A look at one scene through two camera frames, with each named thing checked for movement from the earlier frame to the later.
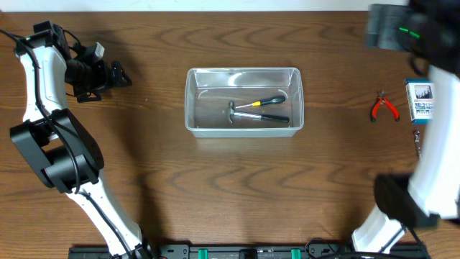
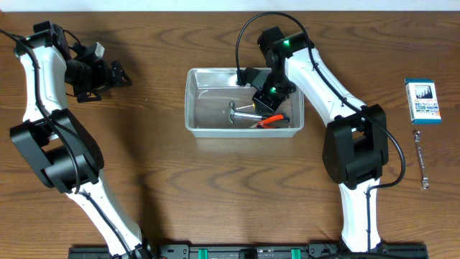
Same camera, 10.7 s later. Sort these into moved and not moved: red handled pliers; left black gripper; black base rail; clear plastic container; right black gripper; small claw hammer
Moved: right black gripper; red handled pliers
Not moved: clear plastic container; left black gripper; small claw hammer; black base rail
